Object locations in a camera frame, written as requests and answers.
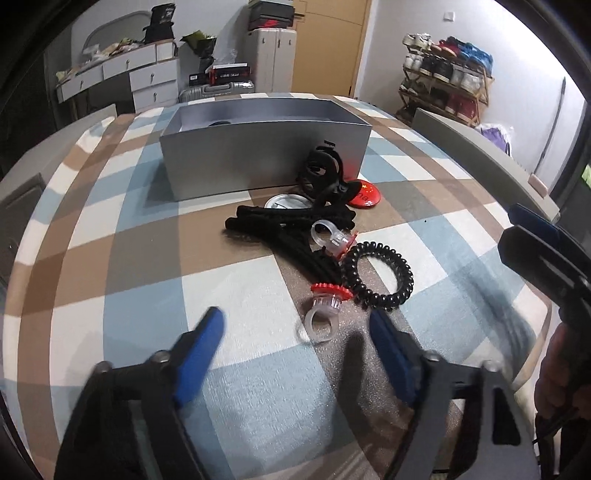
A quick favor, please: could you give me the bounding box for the clear ring with red gear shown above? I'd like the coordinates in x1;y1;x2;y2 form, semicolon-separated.
295;281;354;344

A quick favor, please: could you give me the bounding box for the wrapped flower bouquet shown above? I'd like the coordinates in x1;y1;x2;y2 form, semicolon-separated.
180;30;218;70

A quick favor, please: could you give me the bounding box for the grey arched frame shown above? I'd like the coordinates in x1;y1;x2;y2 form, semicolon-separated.
83;11;149;51

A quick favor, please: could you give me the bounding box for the silver suitcase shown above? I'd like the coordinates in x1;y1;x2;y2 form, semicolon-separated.
179;80;256;103

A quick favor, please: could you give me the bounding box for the black bag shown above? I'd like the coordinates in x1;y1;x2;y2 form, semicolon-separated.
142;4;177;44

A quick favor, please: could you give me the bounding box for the black claw hair clip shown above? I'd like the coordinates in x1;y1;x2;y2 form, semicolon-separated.
295;138;363;205

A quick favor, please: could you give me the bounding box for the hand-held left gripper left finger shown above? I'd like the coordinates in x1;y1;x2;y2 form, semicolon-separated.
55;307;227;480

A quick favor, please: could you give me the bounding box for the red and black box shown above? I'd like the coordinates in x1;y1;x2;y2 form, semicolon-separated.
210;65;252;86

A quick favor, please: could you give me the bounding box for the grey cabinet with pink item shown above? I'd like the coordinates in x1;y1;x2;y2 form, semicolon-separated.
413;108;561;217

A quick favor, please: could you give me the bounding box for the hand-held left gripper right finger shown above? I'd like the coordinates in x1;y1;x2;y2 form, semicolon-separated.
369;309;541;480

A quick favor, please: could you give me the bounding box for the red round badge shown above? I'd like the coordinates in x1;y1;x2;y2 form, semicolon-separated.
346;178;389;208

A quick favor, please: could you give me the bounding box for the white desk with drawers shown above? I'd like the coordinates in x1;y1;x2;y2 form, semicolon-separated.
55;39;181;112

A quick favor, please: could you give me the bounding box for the black hair ties bunch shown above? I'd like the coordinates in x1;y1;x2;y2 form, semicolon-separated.
272;231;345;284

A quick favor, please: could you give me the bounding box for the person's right hand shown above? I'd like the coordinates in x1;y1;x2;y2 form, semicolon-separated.
534;323;591;432

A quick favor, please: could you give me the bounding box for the black shoe box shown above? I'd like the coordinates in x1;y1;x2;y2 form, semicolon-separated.
247;6;301;31

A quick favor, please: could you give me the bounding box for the grey long stick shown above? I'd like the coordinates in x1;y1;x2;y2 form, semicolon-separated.
538;78;568;174

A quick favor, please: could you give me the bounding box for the black spiral hair tie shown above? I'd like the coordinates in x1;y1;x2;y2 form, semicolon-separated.
339;240;414;310

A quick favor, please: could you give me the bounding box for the white suitcase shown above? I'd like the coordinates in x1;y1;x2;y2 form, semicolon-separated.
245;28;298;93

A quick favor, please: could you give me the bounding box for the wooden shoe rack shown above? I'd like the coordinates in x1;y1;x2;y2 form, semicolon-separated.
397;39;495;129

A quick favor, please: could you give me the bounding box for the grey rectangular box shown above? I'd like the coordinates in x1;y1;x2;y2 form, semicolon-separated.
159;96;372;202

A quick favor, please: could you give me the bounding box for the purple bag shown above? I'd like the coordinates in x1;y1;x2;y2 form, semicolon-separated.
480;124;512;155

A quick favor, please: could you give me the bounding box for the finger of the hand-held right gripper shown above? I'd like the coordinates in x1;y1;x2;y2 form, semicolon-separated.
510;202;575;259
500;224;591;324

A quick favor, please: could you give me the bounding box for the pile of snack packets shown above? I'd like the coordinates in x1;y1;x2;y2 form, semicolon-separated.
58;37;148;77

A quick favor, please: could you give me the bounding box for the clear ring with red gem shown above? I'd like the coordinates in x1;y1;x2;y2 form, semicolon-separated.
310;220;358;259

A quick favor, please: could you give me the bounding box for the wooden door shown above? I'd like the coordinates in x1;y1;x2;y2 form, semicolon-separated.
291;0;372;97

